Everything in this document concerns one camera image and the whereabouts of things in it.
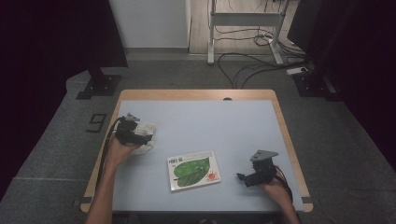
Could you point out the caterpillar picture board book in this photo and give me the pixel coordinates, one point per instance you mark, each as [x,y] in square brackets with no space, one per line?
[193,171]

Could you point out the dark curtain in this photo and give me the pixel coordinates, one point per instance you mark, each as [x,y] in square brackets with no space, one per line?
[367,62]
[46,62]

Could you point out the wooden table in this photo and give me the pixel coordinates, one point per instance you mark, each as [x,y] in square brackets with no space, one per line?
[186,94]

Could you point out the white metal desk frame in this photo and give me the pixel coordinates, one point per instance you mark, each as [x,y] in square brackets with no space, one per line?
[246,18]

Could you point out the black metal stand base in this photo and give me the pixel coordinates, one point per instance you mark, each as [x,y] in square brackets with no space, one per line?
[311,85]
[102,85]

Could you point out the person's left hand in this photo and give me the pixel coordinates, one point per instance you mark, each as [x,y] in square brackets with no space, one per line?
[120,154]

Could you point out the white power strip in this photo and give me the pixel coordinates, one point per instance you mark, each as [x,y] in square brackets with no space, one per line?
[296,71]

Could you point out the person's right hand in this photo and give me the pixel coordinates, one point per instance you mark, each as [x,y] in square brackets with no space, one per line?
[278,191]

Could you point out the dark flat panel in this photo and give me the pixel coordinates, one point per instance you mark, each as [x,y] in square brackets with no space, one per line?
[300,25]

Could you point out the white knitted cloth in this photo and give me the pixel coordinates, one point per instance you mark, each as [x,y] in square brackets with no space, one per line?
[146,128]

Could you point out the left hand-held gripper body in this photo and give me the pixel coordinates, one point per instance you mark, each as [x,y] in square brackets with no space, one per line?
[127,132]

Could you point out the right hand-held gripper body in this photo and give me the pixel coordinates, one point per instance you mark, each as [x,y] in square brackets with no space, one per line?
[263,171]

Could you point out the black tape strip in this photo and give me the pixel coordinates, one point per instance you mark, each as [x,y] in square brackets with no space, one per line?
[307,200]
[86,200]

